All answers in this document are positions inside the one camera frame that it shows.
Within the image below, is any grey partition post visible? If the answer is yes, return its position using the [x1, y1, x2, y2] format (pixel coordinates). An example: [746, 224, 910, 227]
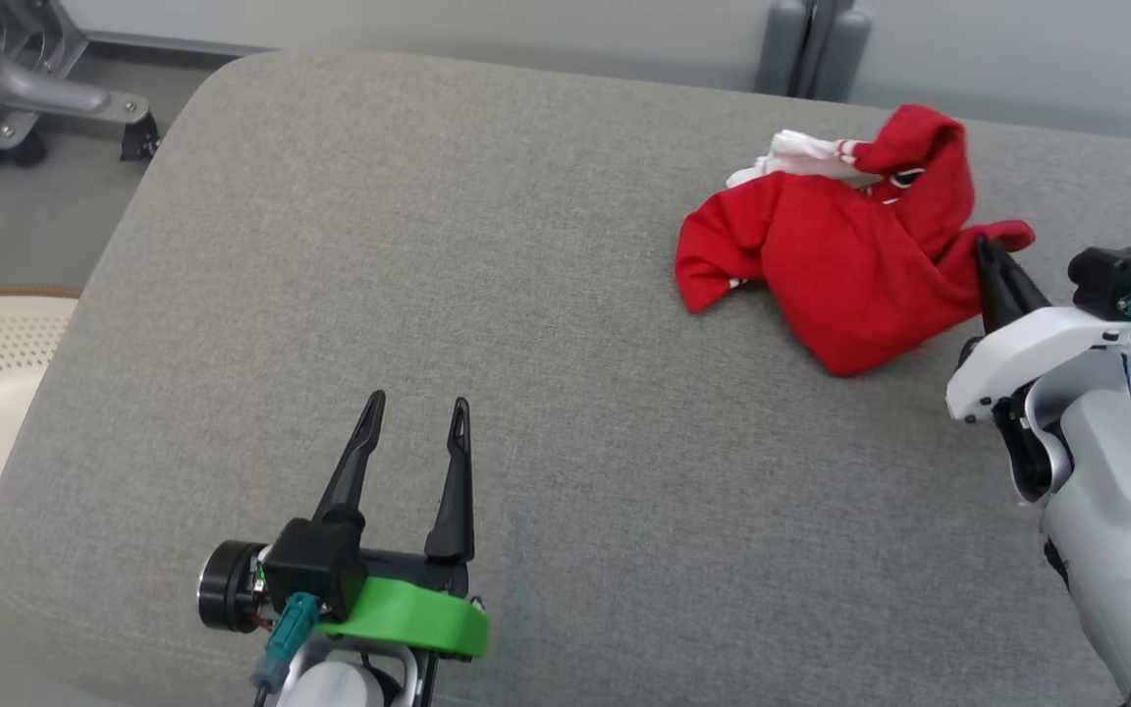
[756, 0, 873, 101]

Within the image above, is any teal left camera cable plug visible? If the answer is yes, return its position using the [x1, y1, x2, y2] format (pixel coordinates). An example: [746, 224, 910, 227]
[249, 591, 322, 707]

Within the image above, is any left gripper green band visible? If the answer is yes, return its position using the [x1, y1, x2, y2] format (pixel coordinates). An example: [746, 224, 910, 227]
[196, 390, 491, 660]

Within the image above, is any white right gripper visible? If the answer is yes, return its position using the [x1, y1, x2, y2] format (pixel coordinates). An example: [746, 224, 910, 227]
[945, 236, 1131, 424]

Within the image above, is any grey partition foot with casters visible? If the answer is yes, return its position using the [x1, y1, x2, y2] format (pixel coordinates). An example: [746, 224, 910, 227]
[0, 0, 161, 170]

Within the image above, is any red and white shirt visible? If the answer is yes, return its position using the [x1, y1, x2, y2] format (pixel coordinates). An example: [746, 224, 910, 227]
[674, 104, 1037, 378]

